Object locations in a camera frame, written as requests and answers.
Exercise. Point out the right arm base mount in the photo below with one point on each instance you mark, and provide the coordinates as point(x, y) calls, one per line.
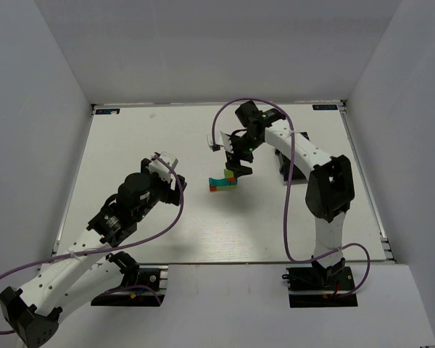
point(307, 290)

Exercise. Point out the long green block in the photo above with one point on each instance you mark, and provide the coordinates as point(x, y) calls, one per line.
point(226, 187)

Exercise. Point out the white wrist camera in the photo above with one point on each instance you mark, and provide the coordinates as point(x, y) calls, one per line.
point(220, 141)
point(161, 164)

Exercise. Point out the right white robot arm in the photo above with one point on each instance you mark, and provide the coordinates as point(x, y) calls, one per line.
point(330, 187)

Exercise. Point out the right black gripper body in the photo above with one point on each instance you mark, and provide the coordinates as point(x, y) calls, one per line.
point(239, 158)

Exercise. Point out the left blue corner label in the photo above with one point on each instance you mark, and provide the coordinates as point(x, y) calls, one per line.
point(107, 111)

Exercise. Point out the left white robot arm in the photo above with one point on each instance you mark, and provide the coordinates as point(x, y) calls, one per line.
point(97, 260)

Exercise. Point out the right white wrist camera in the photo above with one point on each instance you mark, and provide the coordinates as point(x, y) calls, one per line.
point(220, 141)

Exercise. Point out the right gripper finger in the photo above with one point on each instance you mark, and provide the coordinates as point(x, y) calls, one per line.
point(240, 170)
point(230, 160)

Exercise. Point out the teal arch block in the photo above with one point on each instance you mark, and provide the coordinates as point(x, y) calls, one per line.
point(213, 182)

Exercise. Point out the blue corner label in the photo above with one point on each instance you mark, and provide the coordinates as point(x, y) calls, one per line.
point(107, 111)
point(324, 107)

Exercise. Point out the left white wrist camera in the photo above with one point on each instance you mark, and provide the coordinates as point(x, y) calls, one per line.
point(161, 164)

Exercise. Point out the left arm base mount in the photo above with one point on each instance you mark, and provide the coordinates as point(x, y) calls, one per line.
point(145, 288)

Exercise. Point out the right blue corner label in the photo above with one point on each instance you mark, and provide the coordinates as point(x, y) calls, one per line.
point(324, 107)

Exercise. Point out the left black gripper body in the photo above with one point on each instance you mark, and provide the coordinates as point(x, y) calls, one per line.
point(175, 192)

